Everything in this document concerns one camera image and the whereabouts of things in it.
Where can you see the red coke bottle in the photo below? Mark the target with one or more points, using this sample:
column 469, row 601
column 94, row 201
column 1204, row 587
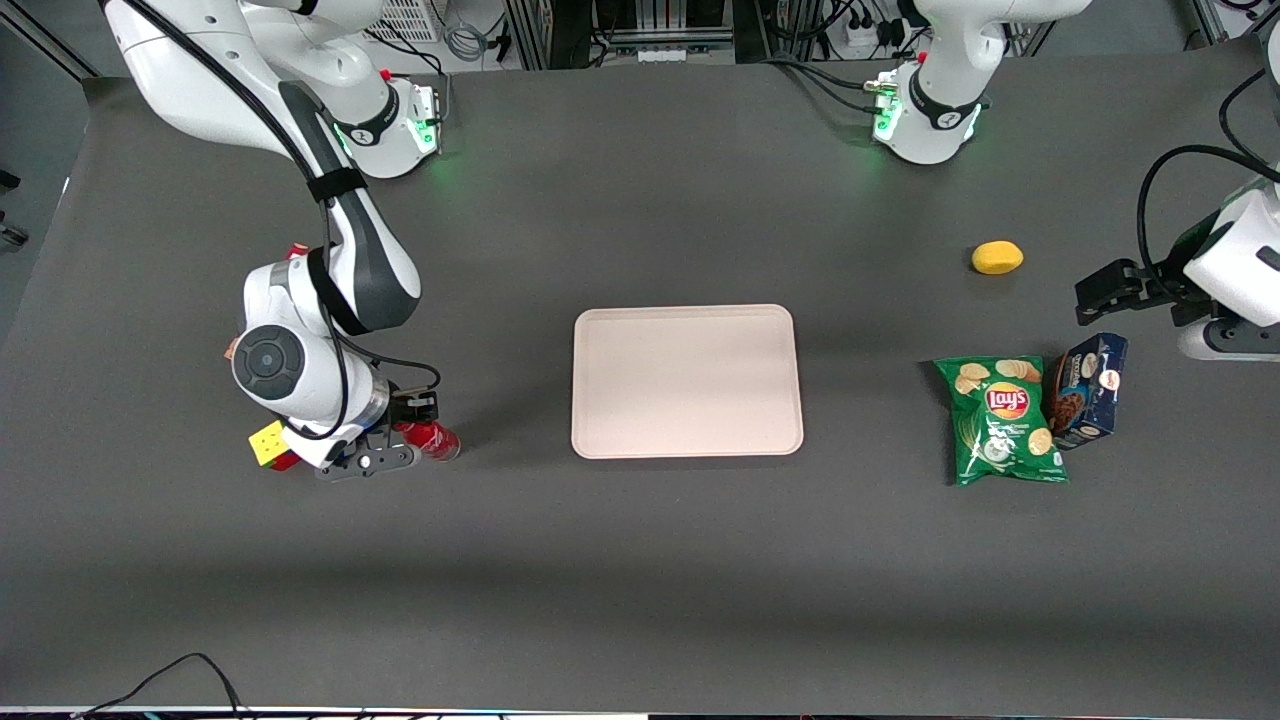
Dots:
column 435, row 440

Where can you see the beige plastic tray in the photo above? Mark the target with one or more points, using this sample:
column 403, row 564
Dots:
column 685, row 380

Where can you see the white perforated box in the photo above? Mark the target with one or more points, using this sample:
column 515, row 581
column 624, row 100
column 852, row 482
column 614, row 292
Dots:
column 405, row 18

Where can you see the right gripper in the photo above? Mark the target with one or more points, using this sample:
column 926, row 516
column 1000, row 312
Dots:
column 408, row 408

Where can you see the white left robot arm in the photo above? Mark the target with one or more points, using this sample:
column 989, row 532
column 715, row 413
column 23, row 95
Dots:
column 940, row 120

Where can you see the yellow puzzle cube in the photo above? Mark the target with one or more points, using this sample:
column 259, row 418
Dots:
column 268, row 442

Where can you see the green Lays chips bag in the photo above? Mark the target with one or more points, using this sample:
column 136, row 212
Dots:
column 1005, row 430

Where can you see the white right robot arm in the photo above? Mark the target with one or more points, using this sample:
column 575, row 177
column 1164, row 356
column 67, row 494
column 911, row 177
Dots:
column 200, row 90

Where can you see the yellow lemon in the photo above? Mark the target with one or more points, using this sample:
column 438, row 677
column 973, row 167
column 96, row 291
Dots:
column 997, row 257

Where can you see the blue chocolate cookie box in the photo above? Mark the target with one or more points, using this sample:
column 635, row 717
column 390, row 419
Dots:
column 1095, row 390

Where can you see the black equipment rack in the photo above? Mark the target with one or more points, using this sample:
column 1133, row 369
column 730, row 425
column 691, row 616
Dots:
column 560, row 30

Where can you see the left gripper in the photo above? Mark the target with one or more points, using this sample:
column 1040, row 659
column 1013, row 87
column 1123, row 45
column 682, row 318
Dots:
column 1166, row 281

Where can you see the white power strip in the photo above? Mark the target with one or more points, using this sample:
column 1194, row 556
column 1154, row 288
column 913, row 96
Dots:
column 868, row 32

